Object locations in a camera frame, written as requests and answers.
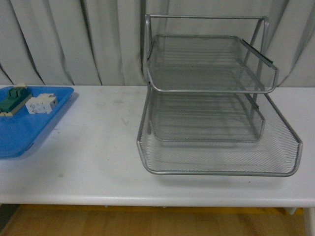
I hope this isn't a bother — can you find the silver mesh three-tier rack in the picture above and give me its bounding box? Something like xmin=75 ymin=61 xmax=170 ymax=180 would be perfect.
xmin=137 ymin=14 xmax=302 ymax=177

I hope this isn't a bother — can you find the white circuit breaker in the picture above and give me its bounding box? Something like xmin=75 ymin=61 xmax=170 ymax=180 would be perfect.
xmin=25 ymin=93 xmax=58 ymax=114

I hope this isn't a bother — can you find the white curtain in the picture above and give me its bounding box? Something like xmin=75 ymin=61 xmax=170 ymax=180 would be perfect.
xmin=0 ymin=0 xmax=315 ymax=87

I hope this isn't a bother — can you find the green knife switch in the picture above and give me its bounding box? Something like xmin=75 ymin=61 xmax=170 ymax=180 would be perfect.
xmin=0 ymin=84 xmax=32 ymax=117

